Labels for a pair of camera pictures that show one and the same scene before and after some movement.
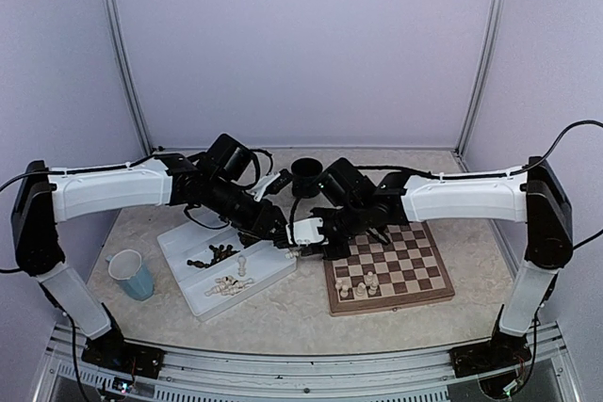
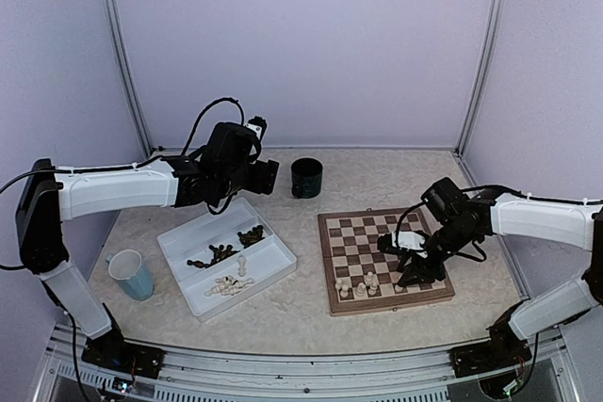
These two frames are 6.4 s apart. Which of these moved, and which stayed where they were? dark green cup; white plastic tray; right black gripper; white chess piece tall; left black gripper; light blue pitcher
Moved: left black gripper; right black gripper
Stayed: light blue pitcher; white plastic tray; white chess piece tall; dark green cup
